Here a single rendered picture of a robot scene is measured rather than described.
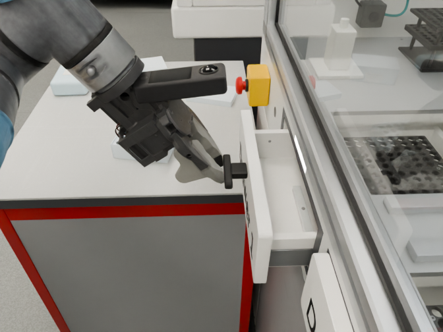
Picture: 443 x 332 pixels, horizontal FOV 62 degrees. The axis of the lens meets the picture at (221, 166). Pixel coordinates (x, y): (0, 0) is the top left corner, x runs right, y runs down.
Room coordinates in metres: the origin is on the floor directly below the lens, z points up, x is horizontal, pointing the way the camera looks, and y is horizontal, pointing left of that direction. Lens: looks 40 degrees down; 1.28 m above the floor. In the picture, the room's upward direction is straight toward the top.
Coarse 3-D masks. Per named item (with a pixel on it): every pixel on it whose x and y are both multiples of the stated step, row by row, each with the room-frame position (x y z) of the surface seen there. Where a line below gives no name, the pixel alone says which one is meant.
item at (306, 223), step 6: (294, 186) 0.46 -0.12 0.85; (300, 186) 0.46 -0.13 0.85; (294, 192) 0.44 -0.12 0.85; (300, 192) 0.44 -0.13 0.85; (294, 198) 0.44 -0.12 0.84; (300, 198) 0.43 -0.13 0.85; (300, 204) 0.42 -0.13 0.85; (300, 210) 0.40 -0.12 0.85; (306, 210) 0.40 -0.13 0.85; (300, 216) 0.39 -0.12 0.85; (306, 216) 0.39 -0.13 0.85; (306, 222) 0.38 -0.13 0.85; (306, 228) 0.37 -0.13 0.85; (312, 228) 0.37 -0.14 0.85
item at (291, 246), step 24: (264, 144) 0.55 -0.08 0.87; (288, 144) 0.55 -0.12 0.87; (264, 168) 0.52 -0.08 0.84; (288, 168) 0.52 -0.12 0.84; (288, 192) 0.46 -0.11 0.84; (288, 216) 0.40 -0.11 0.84; (312, 216) 0.40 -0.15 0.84; (288, 240) 0.31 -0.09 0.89; (312, 240) 0.31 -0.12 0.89; (288, 264) 0.31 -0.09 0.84
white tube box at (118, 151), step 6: (114, 138) 0.66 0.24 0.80; (114, 144) 0.64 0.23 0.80; (114, 150) 0.64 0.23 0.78; (120, 150) 0.64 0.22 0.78; (114, 156) 0.64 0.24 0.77; (120, 156) 0.64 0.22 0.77; (126, 156) 0.64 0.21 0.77; (132, 156) 0.64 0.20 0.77; (168, 156) 0.64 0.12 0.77; (162, 162) 0.63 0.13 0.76
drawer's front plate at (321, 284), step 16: (320, 256) 0.26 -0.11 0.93; (320, 272) 0.24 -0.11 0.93; (304, 288) 0.26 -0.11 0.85; (320, 288) 0.22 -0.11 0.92; (336, 288) 0.22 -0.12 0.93; (304, 304) 0.25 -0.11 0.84; (320, 304) 0.21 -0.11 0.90; (336, 304) 0.20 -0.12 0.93; (320, 320) 0.20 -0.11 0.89; (336, 320) 0.18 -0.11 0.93
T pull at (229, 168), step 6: (228, 156) 0.46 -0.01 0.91; (228, 162) 0.44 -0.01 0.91; (228, 168) 0.43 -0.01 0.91; (234, 168) 0.43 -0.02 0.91; (240, 168) 0.43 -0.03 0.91; (246, 168) 0.43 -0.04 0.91; (228, 174) 0.42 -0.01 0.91; (234, 174) 0.42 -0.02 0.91; (240, 174) 0.42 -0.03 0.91; (246, 174) 0.42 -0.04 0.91; (228, 180) 0.40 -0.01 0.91; (228, 186) 0.40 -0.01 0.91
